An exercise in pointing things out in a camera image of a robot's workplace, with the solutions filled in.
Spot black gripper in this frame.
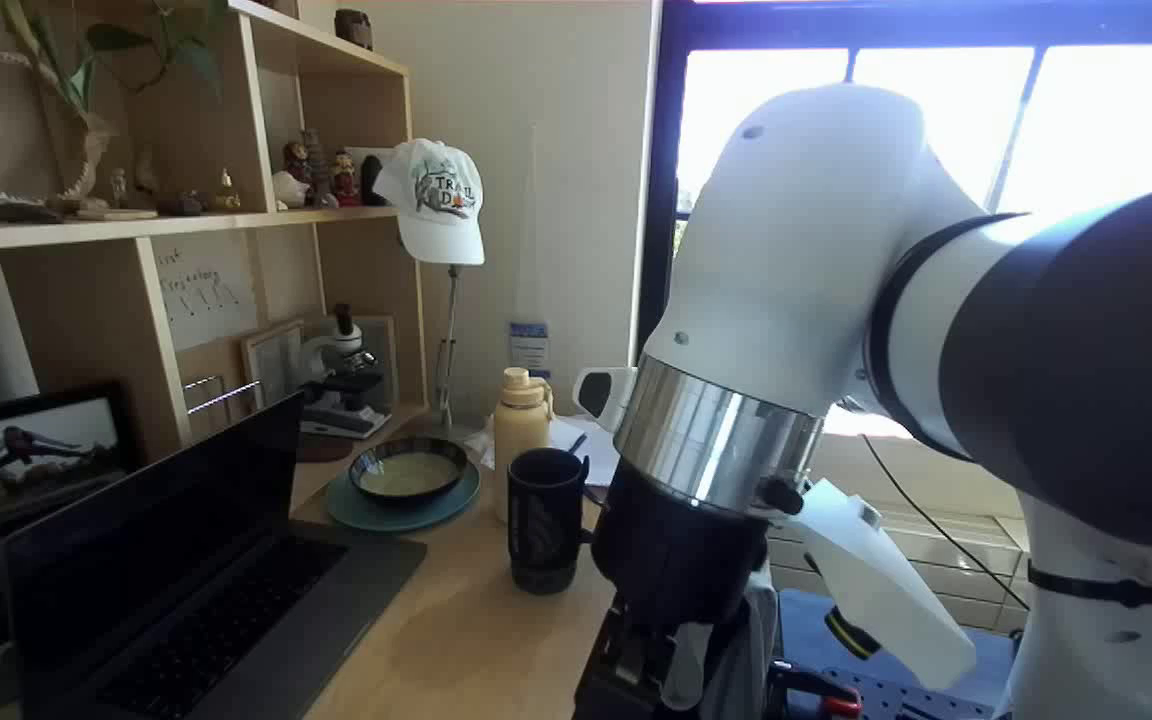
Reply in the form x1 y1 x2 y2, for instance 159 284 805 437
572 457 777 720

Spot dark grey laptop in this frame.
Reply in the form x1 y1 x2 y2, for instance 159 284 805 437
0 392 431 720

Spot black mug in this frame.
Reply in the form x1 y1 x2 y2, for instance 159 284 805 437
502 443 599 596

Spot white paper sheets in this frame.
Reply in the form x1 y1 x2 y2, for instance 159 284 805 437
547 411 628 490

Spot teal plate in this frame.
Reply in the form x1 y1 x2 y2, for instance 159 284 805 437
318 457 489 539

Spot cream water bottle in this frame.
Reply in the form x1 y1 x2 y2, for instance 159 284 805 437
489 365 560 525

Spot blue mat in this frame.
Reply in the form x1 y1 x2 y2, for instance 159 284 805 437
771 583 1020 720

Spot dark bowl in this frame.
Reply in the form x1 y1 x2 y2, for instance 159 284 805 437
342 437 472 511

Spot clear plastic bottle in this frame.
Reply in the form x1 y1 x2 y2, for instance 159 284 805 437
508 314 557 385

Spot thin metal stand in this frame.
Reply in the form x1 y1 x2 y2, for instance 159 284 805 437
427 260 469 437

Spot black microscope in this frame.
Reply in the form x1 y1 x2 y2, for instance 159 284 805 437
295 299 391 443

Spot Newton's cradle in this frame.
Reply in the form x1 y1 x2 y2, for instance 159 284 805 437
175 373 268 432

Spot white printed cap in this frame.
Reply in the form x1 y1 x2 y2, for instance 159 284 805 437
373 134 489 270

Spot small dark figurine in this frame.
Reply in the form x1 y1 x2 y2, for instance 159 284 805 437
354 153 391 206

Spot handwritten paper sheet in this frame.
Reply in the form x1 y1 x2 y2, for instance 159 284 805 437
150 242 264 353

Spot small red figurine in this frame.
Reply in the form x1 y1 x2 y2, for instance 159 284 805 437
329 153 363 213

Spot small pale figurine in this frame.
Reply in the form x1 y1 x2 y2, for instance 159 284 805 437
271 134 318 213

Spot black framed photo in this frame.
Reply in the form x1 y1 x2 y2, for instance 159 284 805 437
0 378 145 670

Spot wooden shelf unit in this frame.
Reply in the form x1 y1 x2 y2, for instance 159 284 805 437
0 0 431 473

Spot small dark pot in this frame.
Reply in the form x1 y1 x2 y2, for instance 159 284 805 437
332 3 374 57

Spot green trailing plant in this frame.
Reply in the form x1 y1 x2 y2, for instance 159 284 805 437
0 0 231 204

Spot red handled tool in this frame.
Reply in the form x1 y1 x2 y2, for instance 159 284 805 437
771 656 868 720

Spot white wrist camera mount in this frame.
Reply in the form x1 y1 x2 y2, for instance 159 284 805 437
778 475 980 695

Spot thin black hanging cable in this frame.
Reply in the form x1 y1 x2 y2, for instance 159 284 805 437
859 432 1036 612

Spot light wooden picture frame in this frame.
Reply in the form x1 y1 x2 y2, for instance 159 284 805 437
237 314 308 411

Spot dark window frame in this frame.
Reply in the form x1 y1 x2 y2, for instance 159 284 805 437
632 0 1152 432

